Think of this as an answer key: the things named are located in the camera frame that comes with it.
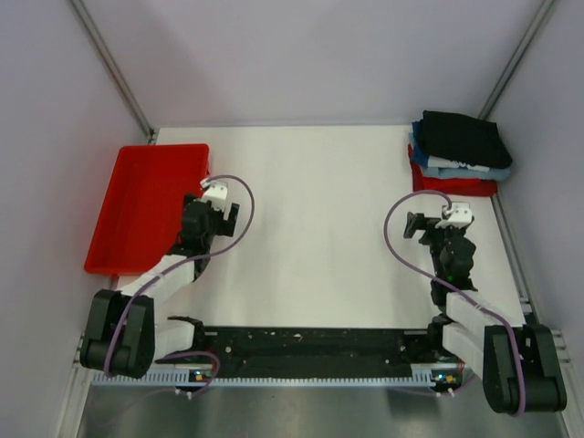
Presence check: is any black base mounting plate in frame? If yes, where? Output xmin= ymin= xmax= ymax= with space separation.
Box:
xmin=154 ymin=320 xmax=466 ymax=382

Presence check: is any black t-shirt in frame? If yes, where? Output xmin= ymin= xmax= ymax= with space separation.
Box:
xmin=414 ymin=110 xmax=513 ymax=169

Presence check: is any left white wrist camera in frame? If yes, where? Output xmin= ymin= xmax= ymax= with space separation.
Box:
xmin=200 ymin=178 xmax=228 ymax=214

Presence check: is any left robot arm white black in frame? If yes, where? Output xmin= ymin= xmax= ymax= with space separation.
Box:
xmin=79 ymin=193 xmax=239 ymax=379

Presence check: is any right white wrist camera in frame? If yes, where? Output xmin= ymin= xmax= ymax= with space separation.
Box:
xmin=435 ymin=201 xmax=474 ymax=229

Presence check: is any red plastic bin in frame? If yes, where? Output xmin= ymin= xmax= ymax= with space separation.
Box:
xmin=84 ymin=143 xmax=210 ymax=276

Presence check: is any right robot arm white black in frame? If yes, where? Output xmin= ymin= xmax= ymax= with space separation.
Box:
xmin=403 ymin=213 xmax=568 ymax=414

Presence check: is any folded red t-shirt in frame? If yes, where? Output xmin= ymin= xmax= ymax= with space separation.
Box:
xmin=407 ymin=144 xmax=498 ymax=197

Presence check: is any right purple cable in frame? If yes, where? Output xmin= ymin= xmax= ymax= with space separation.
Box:
xmin=383 ymin=191 xmax=528 ymax=416

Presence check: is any right aluminium frame post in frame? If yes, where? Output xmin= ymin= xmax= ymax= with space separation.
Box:
xmin=478 ymin=0 xmax=559 ymax=120

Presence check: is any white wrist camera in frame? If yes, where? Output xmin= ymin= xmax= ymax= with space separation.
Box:
xmin=200 ymin=178 xmax=228 ymax=214
xmin=435 ymin=201 xmax=474 ymax=229

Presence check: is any grey slotted cable duct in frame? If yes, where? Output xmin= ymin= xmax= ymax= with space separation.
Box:
xmin=92 ymin=368 xmax=462 ymax=389

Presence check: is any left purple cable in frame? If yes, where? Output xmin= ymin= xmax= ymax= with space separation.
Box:
xmin=103 ymin=175 xmax=256 ymax=378

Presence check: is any left aluminium frame post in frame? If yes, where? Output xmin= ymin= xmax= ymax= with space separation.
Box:
xmin=67 ymin=0 xmax=155 ymax=141

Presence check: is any purple cable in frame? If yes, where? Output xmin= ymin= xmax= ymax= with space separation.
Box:
xmin=383 ymin=191 xmax=528 ymax=416
xmin=103 ymin=175 xmax=256 ymax=378

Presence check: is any folded light blue t-shirt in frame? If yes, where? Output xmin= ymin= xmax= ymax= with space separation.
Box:
xmin=408 ymin=131 xmax=510 ymax=183

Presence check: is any aluminium frame post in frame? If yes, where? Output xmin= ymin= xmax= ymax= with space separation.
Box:
xmin=478 ymin=0 xmax=559 ymax=120
xmin=67 ymin=0 xmax=155 ymax=141

